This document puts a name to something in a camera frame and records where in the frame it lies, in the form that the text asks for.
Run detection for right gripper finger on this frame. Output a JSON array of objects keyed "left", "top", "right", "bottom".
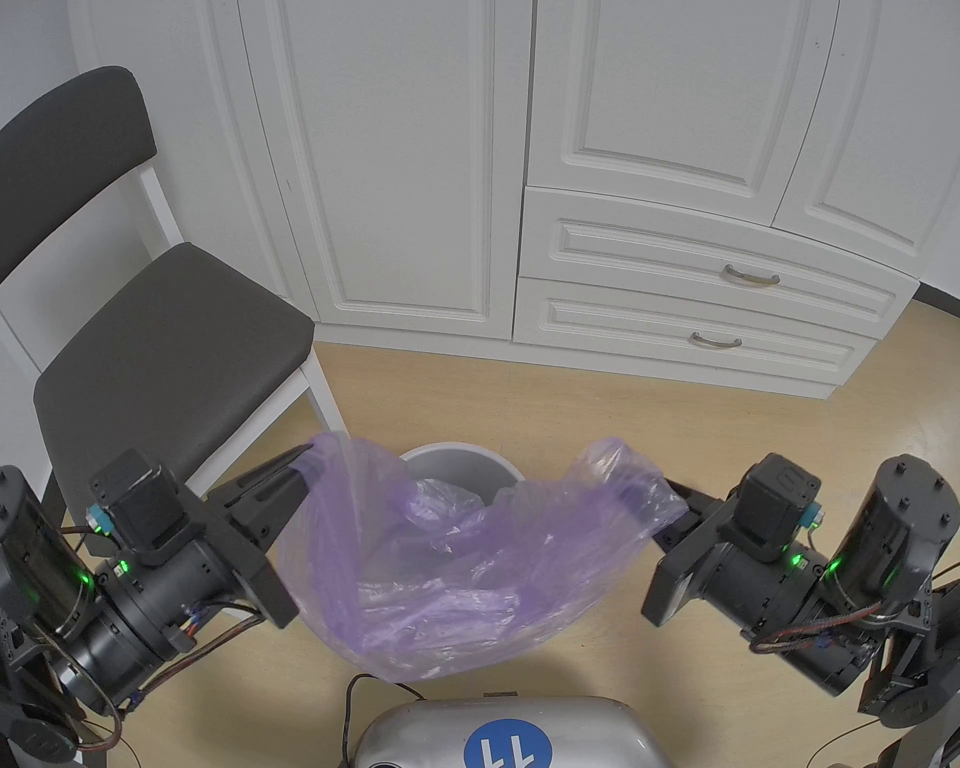
[
  {"left": 663, "top": 478, "right": 733, "bottom": 520},
  {"left": 652, "top": 516, "right": 704, "bottom": 554}
]

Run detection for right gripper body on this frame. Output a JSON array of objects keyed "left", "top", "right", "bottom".
[{"left": 641, "top": 495, "right": 828, "bottom": 640}]

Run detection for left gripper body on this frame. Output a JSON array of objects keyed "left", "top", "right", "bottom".
[{"left": 112, "top": 493, "right": 300, "bottom": 661}]

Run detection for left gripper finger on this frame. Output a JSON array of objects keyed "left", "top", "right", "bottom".
[
  {"left": 204, "top": 444, "right": 315, "bottom": 510},
  {"left": 225, "top": 474, "right": 310, "bottom": 554}
]

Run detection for purple plastic bag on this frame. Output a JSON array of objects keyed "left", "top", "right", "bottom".
[{"left": 277, "top": 431, "right": 690, "bottom": 685}]

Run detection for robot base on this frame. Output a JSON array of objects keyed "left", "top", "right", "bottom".
[{"left": 352, "top": 696, "right": 672, "bottom": 768}]

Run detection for white trash bin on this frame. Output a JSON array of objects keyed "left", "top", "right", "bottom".
[{"left": 399, "top": 443, "right": 526, "bottom": 507}]

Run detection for white chair grey cushions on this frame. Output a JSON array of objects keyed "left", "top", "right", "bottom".
[{"left": 0, "top": 66, "right": 354, "bottom": 526}]

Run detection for white wardrobe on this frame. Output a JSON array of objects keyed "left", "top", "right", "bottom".
[{"left": 67, "top": 0, "right": 960, "bottom": 402}]

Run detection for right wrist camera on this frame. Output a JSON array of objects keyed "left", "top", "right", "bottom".
[{"left": 731, "top": 452, "right": 824, "bottom": 562}]

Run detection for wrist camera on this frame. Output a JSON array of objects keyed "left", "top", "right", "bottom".
[
  {"left": 731, "top": 452, "right": 824, "bottom": 562},
  {"left": 86, "top": 448, "right": 207, "bottom": 567}
]

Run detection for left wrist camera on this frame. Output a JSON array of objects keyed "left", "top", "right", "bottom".
[{"left": 86, "top": 448, "right": 207, "bottom": 567}]

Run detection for thin black cable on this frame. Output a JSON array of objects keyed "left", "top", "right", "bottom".
[{"left": 810, "top": 723, "right": 901, "bottom": 768}]

